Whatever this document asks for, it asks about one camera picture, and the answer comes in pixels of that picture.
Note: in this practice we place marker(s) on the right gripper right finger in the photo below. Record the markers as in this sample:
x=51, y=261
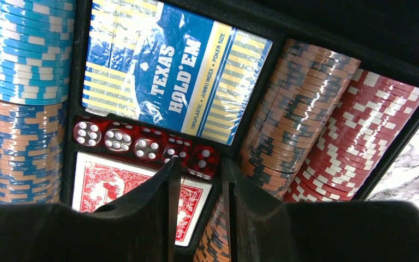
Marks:
x=262, y=228

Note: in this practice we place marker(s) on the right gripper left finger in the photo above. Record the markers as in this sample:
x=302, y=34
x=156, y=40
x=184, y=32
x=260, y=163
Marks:
x=138, y=226

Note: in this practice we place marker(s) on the red playing card deck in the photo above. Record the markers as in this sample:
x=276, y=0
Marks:
x=100, y=180

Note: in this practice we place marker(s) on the red die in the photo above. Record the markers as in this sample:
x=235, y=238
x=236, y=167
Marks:
x=203, y=162
x=87, y=133
x=118, y=137
x=148, y=145
x=176, y=147

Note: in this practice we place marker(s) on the black poker case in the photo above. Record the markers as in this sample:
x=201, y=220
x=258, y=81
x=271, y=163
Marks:
x=383, y=34

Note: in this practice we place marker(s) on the brown chip stack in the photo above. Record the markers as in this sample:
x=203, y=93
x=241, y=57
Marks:
x=31, y=152

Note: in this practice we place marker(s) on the light blue chip stack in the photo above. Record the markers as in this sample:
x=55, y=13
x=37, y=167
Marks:
x=36, y=43

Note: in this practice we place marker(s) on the orange chip row in case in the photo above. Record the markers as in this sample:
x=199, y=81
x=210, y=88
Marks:
x=306, y=85

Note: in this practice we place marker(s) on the red chip row in case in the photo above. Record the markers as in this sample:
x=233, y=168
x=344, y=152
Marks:
x=371, y=113

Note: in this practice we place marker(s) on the blue white card deck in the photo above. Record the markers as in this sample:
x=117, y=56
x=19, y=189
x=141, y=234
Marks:
x=158, y=64

